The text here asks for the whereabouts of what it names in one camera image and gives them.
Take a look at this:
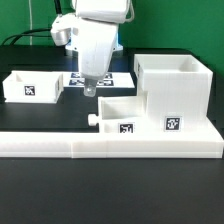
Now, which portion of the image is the white drawer cabinet housing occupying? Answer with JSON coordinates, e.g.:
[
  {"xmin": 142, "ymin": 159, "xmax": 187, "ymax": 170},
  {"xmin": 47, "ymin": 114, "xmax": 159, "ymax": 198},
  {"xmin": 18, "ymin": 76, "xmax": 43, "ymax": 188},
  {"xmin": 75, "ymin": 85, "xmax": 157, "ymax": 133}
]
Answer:
[{"xmin": 133, "ymin": 53, "xmax": 214, "ymax": 134}]

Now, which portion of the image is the black cable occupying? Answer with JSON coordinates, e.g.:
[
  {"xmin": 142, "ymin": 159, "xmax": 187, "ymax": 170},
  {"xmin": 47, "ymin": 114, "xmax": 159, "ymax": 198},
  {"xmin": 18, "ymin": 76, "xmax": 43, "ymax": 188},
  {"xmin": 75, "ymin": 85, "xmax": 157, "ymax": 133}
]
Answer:
[{"xmin": 0, "ymin": 27, "xmax": 56, "ymax": 46}]

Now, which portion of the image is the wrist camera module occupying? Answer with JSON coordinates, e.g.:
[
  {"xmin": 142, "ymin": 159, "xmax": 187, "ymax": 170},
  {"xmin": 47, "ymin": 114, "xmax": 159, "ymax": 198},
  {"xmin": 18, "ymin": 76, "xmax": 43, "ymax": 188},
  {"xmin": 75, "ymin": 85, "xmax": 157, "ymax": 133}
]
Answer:
[{"xmin": 50, "ymin": 13, "xmax": 78, "ymax": 46}]

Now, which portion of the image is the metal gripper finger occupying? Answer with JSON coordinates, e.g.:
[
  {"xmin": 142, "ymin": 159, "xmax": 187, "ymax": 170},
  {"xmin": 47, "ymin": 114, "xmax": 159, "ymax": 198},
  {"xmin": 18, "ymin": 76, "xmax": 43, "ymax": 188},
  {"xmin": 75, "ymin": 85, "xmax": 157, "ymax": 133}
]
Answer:
[{"xmin": 84, "ymin": 79, "xmax": 97, "ymax": 97}]

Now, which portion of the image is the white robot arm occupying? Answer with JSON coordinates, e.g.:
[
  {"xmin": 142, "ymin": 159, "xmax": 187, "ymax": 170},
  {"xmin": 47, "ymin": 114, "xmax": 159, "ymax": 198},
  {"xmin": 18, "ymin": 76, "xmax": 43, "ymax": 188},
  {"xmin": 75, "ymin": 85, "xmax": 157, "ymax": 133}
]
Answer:
[{"xmin": 67, "ymin": 0, "xmax": 135, "ymax": 97}]

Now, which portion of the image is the white drawer with knob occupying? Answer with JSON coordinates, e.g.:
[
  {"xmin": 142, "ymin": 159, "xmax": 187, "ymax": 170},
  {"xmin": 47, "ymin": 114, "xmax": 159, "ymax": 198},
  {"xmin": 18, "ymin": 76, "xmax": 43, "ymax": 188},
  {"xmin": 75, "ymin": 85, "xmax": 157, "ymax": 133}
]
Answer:
[{"xmin": 88, "ymin": 96, "xmax": 149, "ymax": 134}]

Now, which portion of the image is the white rear drawer box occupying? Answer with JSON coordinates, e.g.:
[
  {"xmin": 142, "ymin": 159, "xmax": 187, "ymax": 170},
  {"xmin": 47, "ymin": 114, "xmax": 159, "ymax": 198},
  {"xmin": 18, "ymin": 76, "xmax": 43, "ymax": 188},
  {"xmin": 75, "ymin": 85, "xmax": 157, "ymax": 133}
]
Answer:
[{"xmin": 3, "ymin": 70, "xmax": 64, "ymax": 104}]

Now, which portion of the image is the white marker sheet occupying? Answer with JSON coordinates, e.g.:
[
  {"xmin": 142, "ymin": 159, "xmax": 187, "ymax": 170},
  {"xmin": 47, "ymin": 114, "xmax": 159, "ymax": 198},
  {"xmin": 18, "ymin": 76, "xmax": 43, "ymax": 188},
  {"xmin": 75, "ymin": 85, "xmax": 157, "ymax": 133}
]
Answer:
[{"xmin": 63, "ymin": 72, "xmax": 134, "ymax": 88}]

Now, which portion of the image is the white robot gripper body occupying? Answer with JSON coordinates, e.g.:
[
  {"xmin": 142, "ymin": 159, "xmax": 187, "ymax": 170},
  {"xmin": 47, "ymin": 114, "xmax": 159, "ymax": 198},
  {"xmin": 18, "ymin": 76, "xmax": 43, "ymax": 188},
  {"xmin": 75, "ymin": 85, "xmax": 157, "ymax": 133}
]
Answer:
[{"xmin": 75, "ymin": 16, "xmax": 119, "ymax": 84}]

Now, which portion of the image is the white L-shaped base frame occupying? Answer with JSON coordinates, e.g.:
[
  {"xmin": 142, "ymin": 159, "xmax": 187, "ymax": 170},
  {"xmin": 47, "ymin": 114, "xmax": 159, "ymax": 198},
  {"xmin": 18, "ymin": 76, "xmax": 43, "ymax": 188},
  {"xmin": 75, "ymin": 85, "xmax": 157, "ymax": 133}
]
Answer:
[{"xmin": 0, "ymin": 115, "xmax": 224, "ymax": 158}]

